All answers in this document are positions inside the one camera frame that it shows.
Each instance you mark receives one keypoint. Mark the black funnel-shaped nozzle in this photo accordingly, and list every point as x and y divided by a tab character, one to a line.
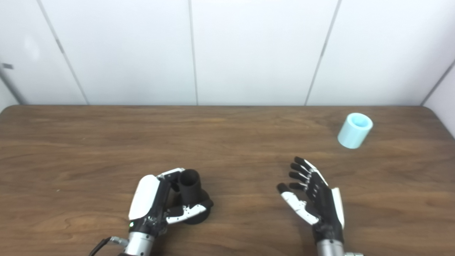
190	190

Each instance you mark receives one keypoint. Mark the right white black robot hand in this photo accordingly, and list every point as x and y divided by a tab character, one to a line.
325	206

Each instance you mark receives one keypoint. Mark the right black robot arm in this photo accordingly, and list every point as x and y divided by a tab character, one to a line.
330	249

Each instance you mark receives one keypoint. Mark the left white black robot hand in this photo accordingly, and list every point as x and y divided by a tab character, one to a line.
144	197

